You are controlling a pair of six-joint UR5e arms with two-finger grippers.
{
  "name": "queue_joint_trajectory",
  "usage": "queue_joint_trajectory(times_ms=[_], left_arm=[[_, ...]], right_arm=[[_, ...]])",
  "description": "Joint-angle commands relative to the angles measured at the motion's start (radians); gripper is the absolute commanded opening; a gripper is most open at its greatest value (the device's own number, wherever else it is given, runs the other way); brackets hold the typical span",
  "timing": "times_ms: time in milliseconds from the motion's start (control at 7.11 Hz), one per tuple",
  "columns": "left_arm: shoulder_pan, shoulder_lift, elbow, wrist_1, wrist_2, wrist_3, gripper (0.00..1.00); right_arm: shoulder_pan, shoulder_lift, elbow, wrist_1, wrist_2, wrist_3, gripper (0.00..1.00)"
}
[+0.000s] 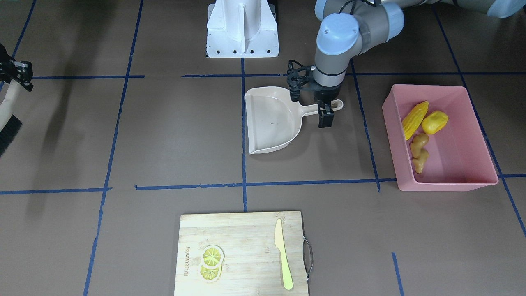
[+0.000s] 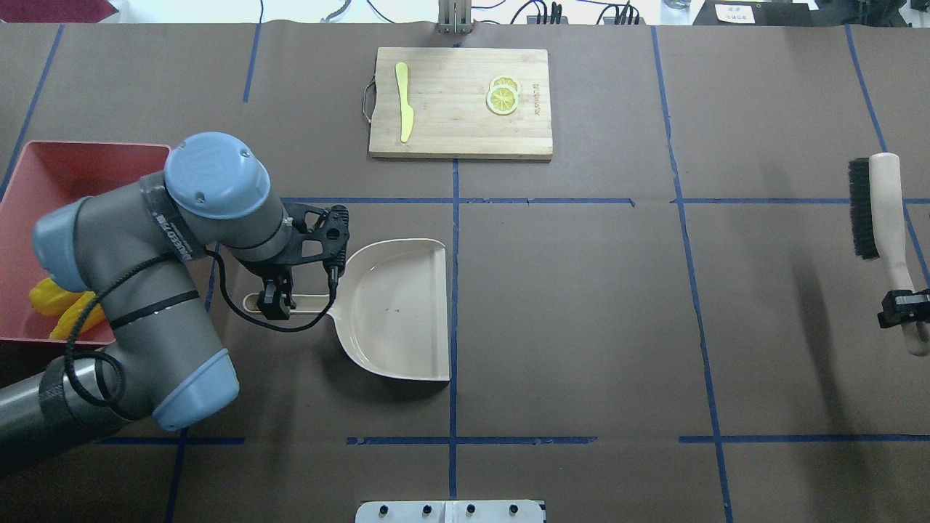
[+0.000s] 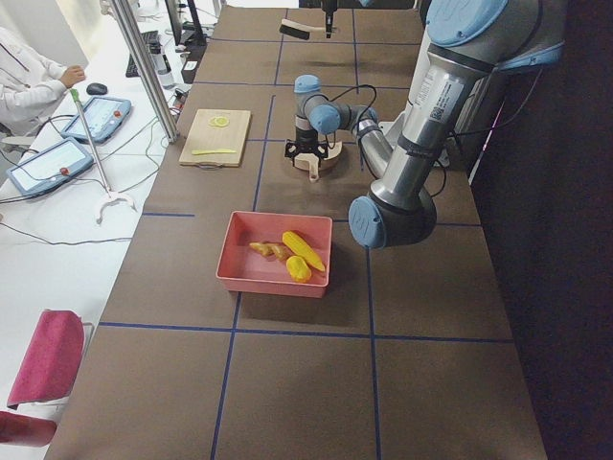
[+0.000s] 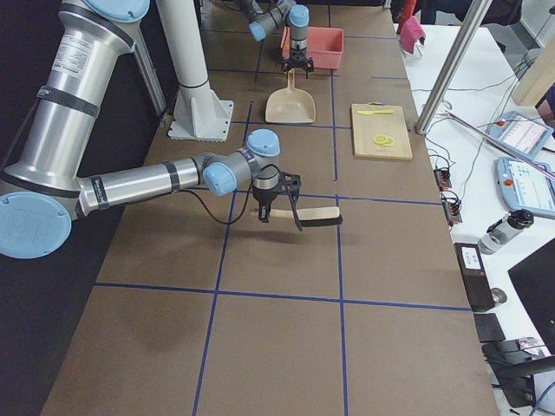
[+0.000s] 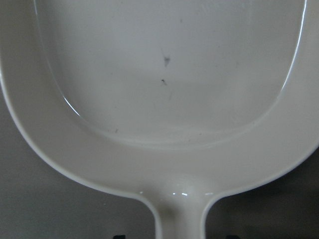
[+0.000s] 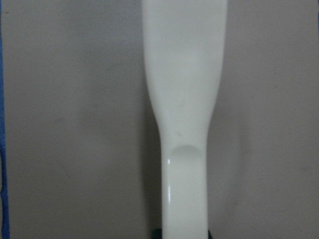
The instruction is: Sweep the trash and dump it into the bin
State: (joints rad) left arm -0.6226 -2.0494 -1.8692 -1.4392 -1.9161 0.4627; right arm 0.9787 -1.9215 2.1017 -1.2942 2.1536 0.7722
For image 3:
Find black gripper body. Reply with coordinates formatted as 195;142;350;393
284;140;329;159

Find beige plastic dustpan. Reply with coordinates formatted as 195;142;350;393
292;141;343;183

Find yellow toy corn cob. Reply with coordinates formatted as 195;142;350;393
282;231;326;272

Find orange toy ginger root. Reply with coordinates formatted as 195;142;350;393
249;241;294;262

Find cream hand brush black bristles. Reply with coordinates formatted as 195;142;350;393
279;18;338;40

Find yellow toy potato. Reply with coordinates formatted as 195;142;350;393
285;255;312;283

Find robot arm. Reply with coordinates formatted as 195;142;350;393
298;0;375;38
285;1;567;248

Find red plastic bin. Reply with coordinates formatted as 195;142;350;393
216;211;332;298

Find wooden cutting board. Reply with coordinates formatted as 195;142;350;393
179;109;251;168

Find yellow plastic knife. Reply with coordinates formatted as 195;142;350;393
191;148;237;156

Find black monitor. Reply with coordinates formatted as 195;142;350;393
165;0;207;46

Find clear water bottle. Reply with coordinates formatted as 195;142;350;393
148;41;174;89

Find black keyboard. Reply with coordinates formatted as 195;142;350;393
125;30;160;79

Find far teach pendant tablet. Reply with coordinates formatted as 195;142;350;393
60;96;132;144

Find teach pendant tablet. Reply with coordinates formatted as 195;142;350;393
7;138;94;196
60;96;132;144

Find black computer mouse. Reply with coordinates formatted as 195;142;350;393
86;82;108;96

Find near teach pendant tablet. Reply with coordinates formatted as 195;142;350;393
7;138;94;196

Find person in white shirt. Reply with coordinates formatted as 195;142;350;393
1;28;85;136

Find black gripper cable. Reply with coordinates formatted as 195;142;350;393
328;84;379;173

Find aluminium frame post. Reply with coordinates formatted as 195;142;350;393
109;0;179;144

